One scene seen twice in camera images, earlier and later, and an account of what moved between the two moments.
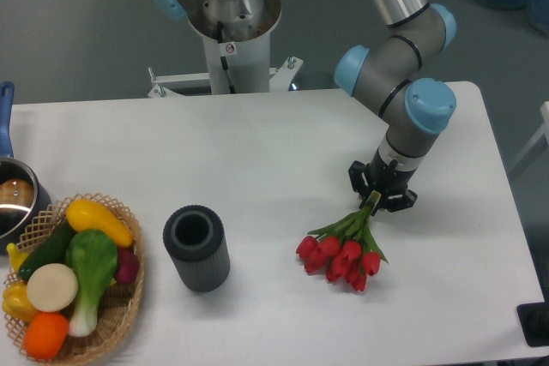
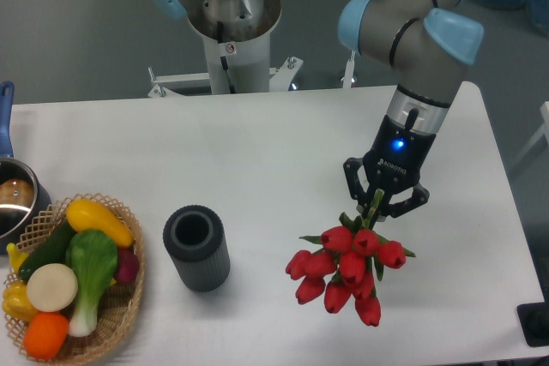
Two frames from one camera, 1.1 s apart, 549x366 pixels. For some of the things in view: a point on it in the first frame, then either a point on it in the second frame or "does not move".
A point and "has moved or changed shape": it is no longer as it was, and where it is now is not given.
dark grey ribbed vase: x=195 y=237 does not move
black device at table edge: x=533 y=318 does not move
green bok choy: x=93 y=255 does not move
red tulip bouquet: x=345 y=249 has moved or changed shape
